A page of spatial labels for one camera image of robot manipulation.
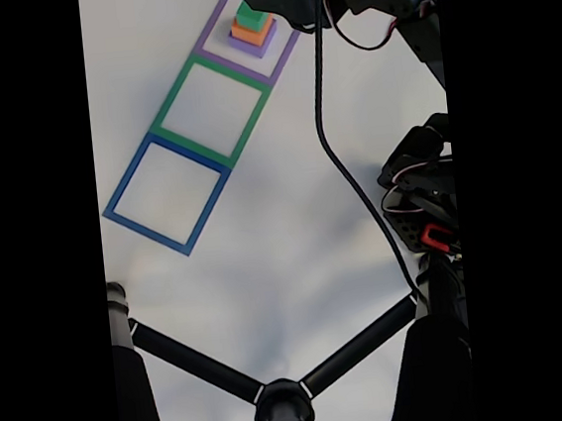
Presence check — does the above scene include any purple square frame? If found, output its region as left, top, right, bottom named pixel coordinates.
left=188, top=0, right=305, bottom=94

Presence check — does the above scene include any green square frame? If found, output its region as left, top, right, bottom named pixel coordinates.
left=140, top=46, right=280, bottom=177

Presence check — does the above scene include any red clamp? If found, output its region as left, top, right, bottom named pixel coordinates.
left=420, top=222, right=458, bottom=253

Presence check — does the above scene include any black cable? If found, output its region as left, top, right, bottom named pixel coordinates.
left=303, top=0, right=423, bottom=306

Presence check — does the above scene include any large purple block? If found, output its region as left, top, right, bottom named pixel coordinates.
left=226, top=21, right=281, bottom=61

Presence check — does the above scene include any black tripod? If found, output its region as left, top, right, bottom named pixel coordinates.
left=106, top=247, right=479, bottom=421

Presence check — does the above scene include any orange block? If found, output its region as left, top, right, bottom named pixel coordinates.
left=230, top=14, right=279, bottom=50

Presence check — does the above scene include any blue square frame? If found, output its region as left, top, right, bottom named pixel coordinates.
left=94, top=124, right=241, bottom=266

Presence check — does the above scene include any red white servo wire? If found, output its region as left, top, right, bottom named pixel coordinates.
left=322, top=0, right=403, bottom=55

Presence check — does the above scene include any green block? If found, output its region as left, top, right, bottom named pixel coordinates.
left=234, top=0, right=275, bottom=31

